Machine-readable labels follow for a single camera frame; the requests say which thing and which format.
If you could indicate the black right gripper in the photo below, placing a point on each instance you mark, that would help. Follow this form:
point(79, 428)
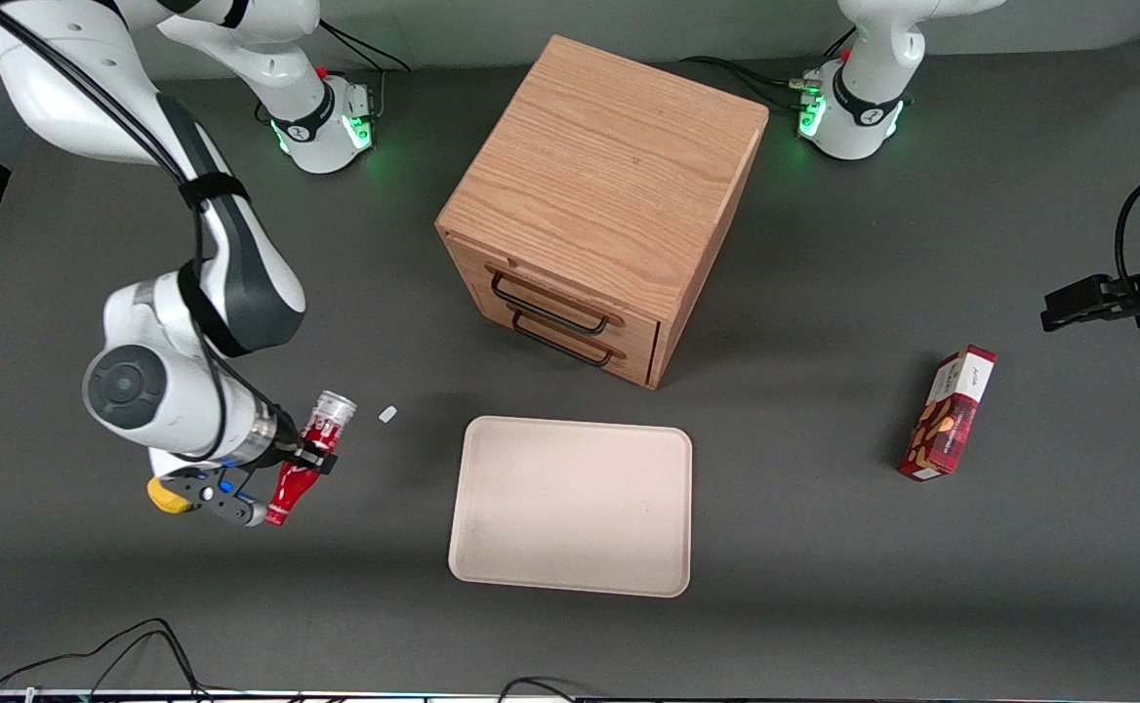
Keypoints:
point(288, 441)

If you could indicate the red coke bottle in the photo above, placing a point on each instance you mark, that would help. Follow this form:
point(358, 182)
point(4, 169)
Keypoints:
point(321, 425)

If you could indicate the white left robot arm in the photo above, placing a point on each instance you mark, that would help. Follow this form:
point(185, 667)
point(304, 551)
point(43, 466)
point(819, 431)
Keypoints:
point(858, 117)

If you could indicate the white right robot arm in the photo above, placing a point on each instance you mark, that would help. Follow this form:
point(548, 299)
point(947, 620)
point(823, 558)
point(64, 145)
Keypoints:
point(33, 88)

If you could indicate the beige plastic tray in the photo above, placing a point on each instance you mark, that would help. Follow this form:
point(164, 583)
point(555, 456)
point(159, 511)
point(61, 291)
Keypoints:
point(570, 508)

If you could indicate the yellow lemon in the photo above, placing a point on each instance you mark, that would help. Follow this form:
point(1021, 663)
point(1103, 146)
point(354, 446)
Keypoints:
point(162, 496)

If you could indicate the red tartan shortbread box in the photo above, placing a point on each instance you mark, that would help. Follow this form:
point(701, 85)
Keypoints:
point(946, 430)

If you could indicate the wooden two-drawer cabinet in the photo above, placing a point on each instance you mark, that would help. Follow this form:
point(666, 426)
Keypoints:
point(609, 166)

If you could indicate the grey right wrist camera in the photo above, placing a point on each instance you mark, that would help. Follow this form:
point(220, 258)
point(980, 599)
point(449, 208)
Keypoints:
point(233, 506)

